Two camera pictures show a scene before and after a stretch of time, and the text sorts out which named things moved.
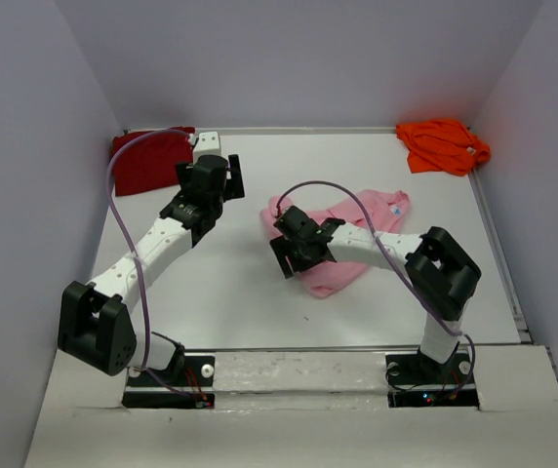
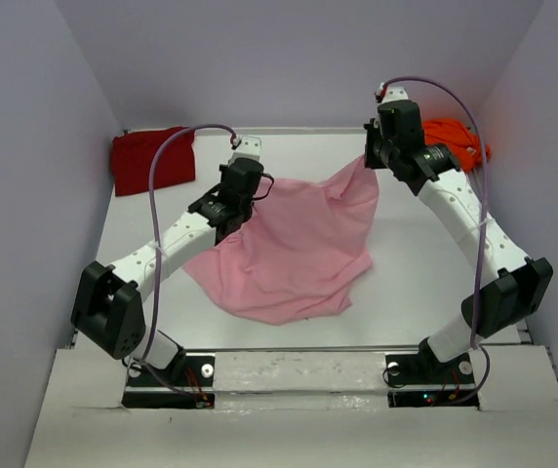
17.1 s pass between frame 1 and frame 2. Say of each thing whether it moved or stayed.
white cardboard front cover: stayed
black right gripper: moved
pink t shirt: moved
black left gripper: moved
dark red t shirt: stayed
